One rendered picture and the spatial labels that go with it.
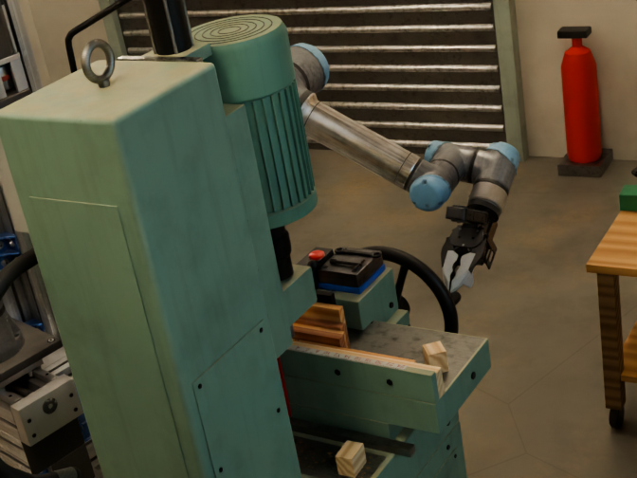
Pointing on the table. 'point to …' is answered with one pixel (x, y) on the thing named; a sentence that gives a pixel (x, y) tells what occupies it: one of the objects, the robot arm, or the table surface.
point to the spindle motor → (265, 106)
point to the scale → (348, 358)
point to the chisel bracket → (299, 292)
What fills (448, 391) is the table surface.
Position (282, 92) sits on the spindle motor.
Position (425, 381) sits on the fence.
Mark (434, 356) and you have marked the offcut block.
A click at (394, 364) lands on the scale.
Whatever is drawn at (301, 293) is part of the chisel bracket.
